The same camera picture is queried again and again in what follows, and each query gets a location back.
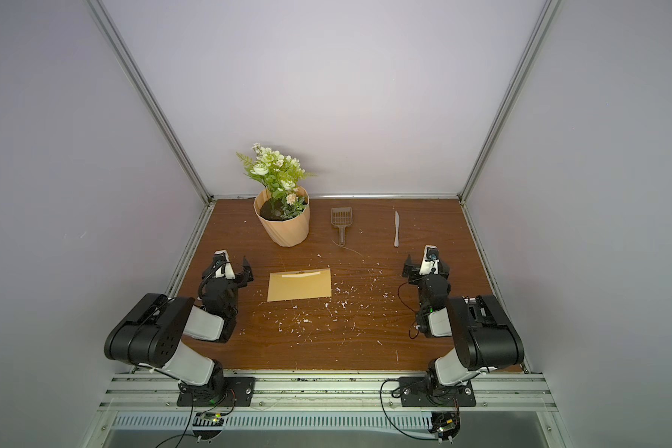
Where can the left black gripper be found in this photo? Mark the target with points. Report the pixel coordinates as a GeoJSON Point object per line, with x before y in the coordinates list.
{"type": "Point", "coordinates": [240, 279]}

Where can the brown kraft envelope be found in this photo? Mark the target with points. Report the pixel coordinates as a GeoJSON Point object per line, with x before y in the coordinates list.
{"type": "Point", "coordinates": [300, 285]}

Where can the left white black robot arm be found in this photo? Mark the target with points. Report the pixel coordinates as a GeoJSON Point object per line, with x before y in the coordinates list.
{"type": "Point", "coordinates": [151, 334]}

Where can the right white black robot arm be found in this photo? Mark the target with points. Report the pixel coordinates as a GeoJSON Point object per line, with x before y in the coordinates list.
{"type": "Point", "coordinates": [484, 338]}

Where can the grey plastic knife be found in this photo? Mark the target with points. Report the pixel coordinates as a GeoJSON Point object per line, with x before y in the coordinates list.
{"type": "Point", "coordinates": [397, 223]}

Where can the beige ribbed flower pot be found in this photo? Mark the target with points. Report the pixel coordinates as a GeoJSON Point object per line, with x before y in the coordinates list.
{"type": "Point", "coordinates": [286, 233]}

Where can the small brown slotted scoop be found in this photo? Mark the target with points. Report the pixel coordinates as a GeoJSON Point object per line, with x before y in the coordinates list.
{"type": "Point", "coordinates": [342, 218]}

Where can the artificial green white plant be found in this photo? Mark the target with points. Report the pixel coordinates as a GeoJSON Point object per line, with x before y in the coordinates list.
{"type": "Point", "coordinates": [280, 176]}

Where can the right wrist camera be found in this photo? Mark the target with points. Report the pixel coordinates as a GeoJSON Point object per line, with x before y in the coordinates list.
{"type": "Point", "coordinates": [431, 261]}

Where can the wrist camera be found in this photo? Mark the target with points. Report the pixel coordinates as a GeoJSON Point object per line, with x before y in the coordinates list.
{"type": "Point", "coordinates": [431, 261]}
{"type": "Point", "coordinates": [221, 266]}

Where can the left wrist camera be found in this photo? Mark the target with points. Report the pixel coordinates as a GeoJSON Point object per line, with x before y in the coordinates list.
{"type": "Point", "coordinates": [221, 266]}

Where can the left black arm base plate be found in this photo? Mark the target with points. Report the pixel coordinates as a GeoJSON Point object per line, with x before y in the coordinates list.
{"type": "Point", "coordinates": [226, 392]}

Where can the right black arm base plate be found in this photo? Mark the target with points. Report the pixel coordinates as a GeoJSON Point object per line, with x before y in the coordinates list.
{"type": "Point", "coordinates": [421, 392]}

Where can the aluminium front rail frame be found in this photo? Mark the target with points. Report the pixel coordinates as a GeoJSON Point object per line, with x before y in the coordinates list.
{"type": "Point", "coordinates": [336, 391]}

